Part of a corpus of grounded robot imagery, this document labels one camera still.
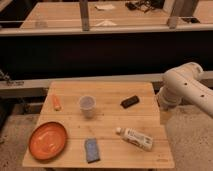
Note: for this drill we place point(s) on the white paper sheet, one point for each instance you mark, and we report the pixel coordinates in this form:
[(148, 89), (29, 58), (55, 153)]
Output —
[(105, 7)]

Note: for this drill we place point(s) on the white plastic bottle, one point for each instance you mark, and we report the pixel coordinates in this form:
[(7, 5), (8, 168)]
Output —
[(137, 138)]

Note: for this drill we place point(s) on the translucent white cup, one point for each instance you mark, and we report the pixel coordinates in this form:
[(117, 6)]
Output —
[(87, 106)]

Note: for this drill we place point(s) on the grey metal post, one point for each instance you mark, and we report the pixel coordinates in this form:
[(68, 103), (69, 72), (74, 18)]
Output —
[(84, 12), (176, 8)]

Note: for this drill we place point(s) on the orange carrot toy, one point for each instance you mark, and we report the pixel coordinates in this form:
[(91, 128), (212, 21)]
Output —
[(56, 103)]

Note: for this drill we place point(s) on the black rectangular block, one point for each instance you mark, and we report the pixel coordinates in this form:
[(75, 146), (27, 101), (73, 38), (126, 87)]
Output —
[(130, 101)]

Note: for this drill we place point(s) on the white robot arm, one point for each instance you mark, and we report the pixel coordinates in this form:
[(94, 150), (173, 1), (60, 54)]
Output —
[(183, 82)]

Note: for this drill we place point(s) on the orange ceramic plate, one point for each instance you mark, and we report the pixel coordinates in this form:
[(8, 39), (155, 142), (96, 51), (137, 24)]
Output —
[(47, 141)]

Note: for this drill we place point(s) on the white folded paper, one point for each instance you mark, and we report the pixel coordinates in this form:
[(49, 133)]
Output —
[(106, 23)]

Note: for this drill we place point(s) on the grey metal post right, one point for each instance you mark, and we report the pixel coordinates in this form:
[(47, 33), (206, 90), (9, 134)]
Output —
[(176, 8)]

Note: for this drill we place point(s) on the grey metal post left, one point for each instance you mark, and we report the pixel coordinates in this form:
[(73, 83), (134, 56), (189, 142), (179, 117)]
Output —
[(84, 12)]

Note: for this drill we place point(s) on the small wooden table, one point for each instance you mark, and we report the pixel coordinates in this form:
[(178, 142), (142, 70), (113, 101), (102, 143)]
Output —
[(109, 114)]

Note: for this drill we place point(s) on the blue sponge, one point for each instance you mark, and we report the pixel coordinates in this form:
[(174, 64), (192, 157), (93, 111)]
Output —
[(92, 150)]

